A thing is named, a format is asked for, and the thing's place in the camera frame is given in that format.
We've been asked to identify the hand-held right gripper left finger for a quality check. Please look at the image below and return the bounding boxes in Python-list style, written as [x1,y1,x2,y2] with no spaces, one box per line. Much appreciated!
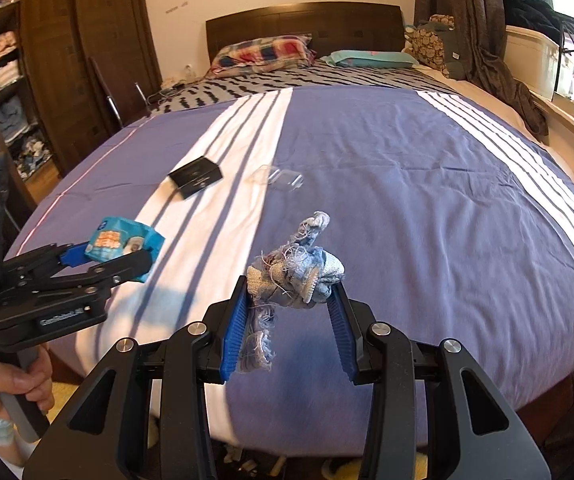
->
[22,275,252,480]

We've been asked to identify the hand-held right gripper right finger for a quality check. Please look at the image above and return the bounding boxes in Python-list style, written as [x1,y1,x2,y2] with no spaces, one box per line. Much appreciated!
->
[326,282,552,480]

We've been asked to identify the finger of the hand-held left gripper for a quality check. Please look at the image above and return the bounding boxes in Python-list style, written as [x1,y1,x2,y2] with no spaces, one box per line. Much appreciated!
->
[3,241,91,283]
[74,250,154,294]

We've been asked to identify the teal snack packet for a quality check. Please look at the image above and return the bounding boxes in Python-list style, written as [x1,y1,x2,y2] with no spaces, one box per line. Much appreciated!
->
[85,216,166,263]

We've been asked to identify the frayed blue denim cloth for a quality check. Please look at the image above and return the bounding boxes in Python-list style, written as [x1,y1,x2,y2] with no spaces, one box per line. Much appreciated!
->
[237,211,346,373]

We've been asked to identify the person's left hand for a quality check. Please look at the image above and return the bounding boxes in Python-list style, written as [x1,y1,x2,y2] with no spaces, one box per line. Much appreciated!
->
[0,345,56,414]

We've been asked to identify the mixed crumpled clothes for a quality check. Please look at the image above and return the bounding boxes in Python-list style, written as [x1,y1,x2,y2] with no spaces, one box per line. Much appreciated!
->
[12,132,52,178]

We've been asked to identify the black flat box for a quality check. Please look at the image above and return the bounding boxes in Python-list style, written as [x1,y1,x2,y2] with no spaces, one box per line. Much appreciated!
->
[168,156,224,202]

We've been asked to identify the blue white striped bedspread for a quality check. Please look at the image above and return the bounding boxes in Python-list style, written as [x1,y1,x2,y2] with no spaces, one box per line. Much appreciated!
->
[4,85,574,458]

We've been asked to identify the blue folded clothes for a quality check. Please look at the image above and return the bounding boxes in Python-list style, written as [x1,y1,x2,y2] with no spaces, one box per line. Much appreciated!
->
[0,95,28,138]

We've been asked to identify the clear plastic packaging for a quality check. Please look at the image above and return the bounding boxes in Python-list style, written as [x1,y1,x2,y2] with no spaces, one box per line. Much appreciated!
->
[251,164,304,193]

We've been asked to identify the white striped folded clothes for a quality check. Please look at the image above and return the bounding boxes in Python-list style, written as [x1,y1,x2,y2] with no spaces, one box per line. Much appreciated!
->
[0,60,22,92]

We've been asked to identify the dark wooden wardrobe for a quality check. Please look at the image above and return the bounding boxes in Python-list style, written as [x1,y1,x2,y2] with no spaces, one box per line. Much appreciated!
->
[0,0,162,196]

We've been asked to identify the grey black patterned sheet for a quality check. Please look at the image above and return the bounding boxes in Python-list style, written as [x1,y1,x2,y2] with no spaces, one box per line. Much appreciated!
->
[149,62,460,113]

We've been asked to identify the pink folded clothes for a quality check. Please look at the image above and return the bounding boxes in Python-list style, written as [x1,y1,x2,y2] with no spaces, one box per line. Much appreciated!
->
[0,32,20,60]

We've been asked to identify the red blue plaid pillow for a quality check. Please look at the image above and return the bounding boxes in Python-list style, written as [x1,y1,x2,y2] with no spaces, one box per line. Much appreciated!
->
[209,35,316,77]

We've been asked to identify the teal pillow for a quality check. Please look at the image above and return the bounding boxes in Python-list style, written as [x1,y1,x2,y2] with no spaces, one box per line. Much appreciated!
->
[324,50,419,69]

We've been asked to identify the dark wooden headboard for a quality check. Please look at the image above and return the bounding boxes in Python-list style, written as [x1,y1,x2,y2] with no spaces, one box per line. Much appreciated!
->
[206,2,404,68]

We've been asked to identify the brown patterned backpack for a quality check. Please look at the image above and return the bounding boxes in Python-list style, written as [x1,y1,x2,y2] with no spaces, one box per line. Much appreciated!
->
[404,14,468,80]

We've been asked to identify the white storage box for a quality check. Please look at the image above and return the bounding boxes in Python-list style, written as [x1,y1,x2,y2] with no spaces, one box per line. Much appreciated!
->
[504,25,562,101]

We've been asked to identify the black quilted cloth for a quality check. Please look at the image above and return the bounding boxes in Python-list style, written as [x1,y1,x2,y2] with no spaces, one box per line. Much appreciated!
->
[498,0,565,36]

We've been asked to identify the tangle of charger cables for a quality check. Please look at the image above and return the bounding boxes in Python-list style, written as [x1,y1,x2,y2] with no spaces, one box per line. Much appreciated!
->
[149,77,198,103]

